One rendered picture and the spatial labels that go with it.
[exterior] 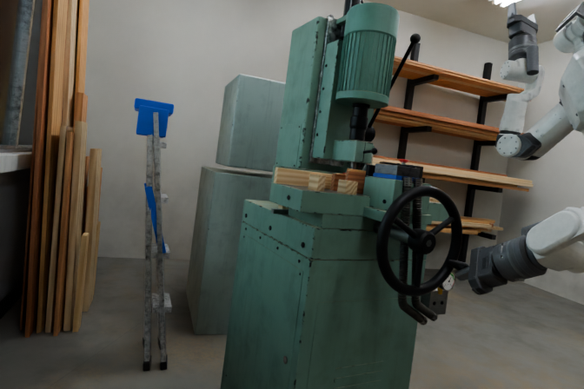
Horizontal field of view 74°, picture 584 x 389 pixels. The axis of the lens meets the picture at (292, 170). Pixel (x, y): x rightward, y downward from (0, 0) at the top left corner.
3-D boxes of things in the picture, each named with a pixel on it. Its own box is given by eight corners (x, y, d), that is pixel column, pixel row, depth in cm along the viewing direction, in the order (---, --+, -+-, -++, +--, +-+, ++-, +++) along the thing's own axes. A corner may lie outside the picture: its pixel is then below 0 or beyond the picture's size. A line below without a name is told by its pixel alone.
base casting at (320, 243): (309, 260, 106) (314, 227, 105) (240, 220, 157) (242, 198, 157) (427, 260, 126) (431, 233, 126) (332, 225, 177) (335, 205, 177)
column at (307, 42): (292, 209, 141) (317, 14, 140) (268, 201, 161) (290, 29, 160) (342, 213, 151) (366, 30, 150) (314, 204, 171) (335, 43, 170)
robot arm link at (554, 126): (531, 173, 133) (589, 124, 121) (514, 169, 125) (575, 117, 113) (507, 149, 140) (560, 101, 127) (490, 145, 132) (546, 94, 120)
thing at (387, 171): (395, 179, 106) (398, 160, 106) (370, 175, 116) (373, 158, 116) (429, 183, 112) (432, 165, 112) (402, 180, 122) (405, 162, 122)
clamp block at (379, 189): (389, 212, 105) (394, 179, 105) (360, 204, 117) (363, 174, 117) (428, 214, 112) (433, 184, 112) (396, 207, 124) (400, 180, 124)
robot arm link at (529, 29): (546, 23, 135) (547, 53, 132) (520, 37, 144) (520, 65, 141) (522, 9, 131) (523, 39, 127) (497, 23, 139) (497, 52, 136)
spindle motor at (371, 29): (355, 96, 118) (368, -4, 117) (325, 102, 134) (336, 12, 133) (399, 107, 126) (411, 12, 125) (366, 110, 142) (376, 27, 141)
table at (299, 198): (316, 218, 95) (320, 194, 94) (268, 201, 122) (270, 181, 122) (480, 227, 122) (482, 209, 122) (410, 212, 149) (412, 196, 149)
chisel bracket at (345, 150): (353, 166, 124) (356, 140, 124) (329, 163, 136) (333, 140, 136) (371, 168, 127) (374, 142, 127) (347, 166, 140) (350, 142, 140)
